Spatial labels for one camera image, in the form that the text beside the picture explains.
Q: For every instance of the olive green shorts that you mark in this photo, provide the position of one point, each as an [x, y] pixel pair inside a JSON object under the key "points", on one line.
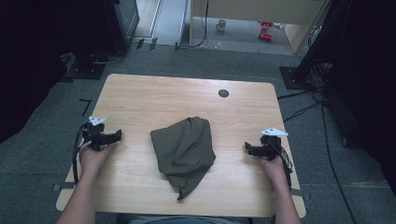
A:
{"points": [[183, 152]]}

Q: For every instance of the beige wooden desk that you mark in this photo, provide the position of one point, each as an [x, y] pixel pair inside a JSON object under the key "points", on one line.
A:
{"points": [[249, 9]]}

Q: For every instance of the person's left hand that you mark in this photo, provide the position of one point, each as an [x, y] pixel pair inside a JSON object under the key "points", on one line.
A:
{"points": [[93, 160]]}

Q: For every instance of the person's grey clothing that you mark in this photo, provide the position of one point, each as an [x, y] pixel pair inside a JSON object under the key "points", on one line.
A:
{"points": [[186, 220]]}

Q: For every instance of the grey mug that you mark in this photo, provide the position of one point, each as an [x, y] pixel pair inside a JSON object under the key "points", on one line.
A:
{"points": [[221, 25]]}

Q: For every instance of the person's right hand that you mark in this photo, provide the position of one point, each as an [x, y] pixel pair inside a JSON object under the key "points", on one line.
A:
{"points": [[274, 171]]}

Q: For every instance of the black stand column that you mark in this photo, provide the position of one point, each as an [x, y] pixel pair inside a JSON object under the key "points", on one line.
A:
{"points": [[317, 37]]}

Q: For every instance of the black cabinet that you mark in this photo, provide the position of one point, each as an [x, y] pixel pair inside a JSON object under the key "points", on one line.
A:
{"points": [[123, 25]]}

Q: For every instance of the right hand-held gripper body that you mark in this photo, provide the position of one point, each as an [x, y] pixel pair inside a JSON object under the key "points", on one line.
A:
{"points": [[271, 146]]}

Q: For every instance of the dark curtain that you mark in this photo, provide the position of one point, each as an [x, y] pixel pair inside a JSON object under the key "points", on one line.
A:
{"points": [[28, 62], [370, 93]]}

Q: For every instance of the black stand base plate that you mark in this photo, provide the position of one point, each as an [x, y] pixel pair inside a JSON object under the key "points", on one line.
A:
{"points": [[291, 79], [84, 70]]}

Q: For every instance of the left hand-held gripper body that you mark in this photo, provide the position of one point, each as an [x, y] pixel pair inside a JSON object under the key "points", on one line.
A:
{"points": [[93, 135]]}

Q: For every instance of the black round table grommet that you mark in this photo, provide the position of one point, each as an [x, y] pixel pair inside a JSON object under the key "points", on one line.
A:
{"points": [[223, 93]]}

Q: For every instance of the red tool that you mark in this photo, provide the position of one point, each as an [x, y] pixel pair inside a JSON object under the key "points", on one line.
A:
{"points": [[265, 36], [266, 24]]}

